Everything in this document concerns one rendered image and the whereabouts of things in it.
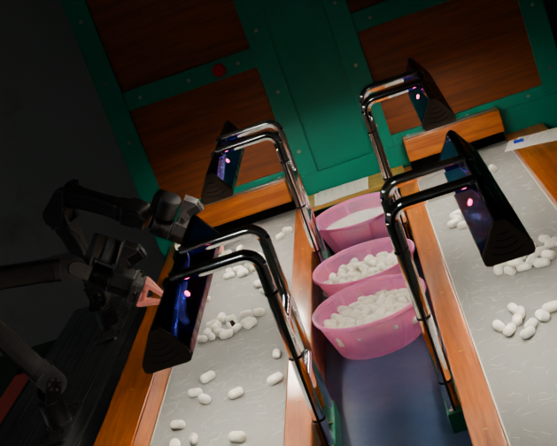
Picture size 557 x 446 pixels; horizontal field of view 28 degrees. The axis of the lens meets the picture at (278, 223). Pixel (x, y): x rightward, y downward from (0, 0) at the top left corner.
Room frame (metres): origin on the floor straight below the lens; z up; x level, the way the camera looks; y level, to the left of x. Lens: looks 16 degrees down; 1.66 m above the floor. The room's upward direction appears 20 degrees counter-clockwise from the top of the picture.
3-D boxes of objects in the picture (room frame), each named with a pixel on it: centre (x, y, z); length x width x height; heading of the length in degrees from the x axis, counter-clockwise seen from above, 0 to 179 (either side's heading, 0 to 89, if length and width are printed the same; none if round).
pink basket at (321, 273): (2.62, -0.17, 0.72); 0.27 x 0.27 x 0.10
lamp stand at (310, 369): (1.95, 0.12, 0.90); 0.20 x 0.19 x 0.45; 173
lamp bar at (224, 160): (2.92, 0.08, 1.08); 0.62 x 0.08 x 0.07; 173
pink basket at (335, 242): (3.06, -0.22, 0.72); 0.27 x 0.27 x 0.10
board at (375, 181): (3.27, -0.25, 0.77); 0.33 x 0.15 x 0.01; 83
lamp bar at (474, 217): (1.89, -0.35, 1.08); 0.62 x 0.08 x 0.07; 173
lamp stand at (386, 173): (2.86, -0.40, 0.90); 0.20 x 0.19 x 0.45; 173
